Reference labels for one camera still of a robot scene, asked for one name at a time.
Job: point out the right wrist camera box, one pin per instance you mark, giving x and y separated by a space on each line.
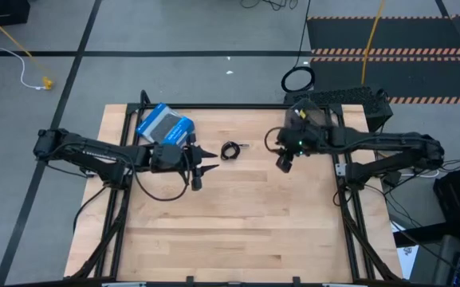
284 163

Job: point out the black perforated box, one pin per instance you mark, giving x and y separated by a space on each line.
353 97

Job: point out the blue cardboard box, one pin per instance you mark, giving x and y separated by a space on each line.
166 125

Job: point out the clear plastic bin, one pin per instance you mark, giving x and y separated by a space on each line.
313 115

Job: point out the black aluminium table frame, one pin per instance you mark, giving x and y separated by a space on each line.
130 131

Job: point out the silver mounting bracket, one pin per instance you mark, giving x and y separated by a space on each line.
340 170

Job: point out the black case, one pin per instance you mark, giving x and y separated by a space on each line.
453 195

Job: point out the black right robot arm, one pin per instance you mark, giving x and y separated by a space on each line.
393 141

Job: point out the black hazard striped mat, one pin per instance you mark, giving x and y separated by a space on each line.
413 36

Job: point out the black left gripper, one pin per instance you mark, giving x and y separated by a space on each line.
167 158

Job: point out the white paper sheet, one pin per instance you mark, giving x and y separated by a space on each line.
407 259

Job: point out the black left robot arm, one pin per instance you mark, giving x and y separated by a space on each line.
94 151

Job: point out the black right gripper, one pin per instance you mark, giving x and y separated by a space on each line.
291 139

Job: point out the dark desk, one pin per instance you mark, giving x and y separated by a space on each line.
437 263

